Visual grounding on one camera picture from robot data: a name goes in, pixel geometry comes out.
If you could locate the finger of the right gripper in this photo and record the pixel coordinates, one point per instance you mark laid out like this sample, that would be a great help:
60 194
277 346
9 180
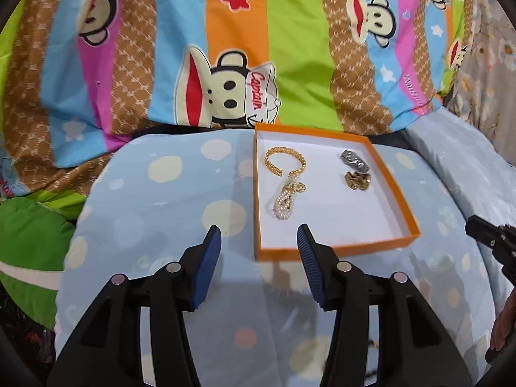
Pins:
500 239

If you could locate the green plush pillow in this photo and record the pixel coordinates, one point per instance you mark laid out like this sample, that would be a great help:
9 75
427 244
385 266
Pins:
36 232

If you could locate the colourful monkey striped duvet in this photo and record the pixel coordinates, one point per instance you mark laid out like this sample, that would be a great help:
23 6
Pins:
81 78

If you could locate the gold cuff bangle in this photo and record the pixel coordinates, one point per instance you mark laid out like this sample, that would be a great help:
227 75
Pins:
284 161

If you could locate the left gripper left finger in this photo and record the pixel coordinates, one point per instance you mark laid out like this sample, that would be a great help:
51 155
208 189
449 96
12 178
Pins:
105 347

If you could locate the light blue planet duvet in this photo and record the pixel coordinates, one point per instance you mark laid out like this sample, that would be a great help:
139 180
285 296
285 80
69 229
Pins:
259 325

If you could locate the right human hand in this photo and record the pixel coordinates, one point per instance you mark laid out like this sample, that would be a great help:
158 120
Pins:
504 323

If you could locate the grey floral sheet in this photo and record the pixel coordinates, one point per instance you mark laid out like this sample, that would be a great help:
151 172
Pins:
484 89

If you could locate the orange shallow box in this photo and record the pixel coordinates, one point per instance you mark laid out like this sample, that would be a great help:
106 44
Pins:
353 222

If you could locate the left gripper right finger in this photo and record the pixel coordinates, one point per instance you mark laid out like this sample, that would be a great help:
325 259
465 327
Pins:
415 349

